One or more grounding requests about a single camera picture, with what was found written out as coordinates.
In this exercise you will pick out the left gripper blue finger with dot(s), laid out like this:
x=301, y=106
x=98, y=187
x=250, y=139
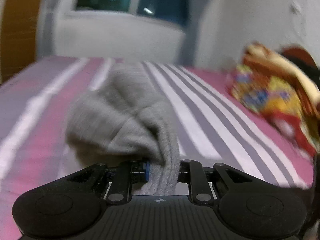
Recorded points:
x=147, y=171

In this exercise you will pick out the grey sweat pants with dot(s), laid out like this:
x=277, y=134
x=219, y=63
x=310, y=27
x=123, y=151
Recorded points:
x=126, y=116

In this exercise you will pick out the grey curtain right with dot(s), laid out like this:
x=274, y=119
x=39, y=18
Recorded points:
x=200, y=32

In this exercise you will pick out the grey curtain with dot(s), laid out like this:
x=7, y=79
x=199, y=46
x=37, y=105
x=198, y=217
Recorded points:
x=200, y=32
x=45, y=28

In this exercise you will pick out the colourful patterned blanket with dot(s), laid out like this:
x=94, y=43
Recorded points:
x=282, y=88

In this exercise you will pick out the white framed window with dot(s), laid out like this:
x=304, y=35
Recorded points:
x=168, y=12

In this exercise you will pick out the grey curtain left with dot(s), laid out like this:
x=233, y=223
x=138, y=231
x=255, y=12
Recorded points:
x=45, y=28

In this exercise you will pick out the brown wooden door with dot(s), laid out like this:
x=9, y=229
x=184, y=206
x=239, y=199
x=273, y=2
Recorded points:
x=18, y=36

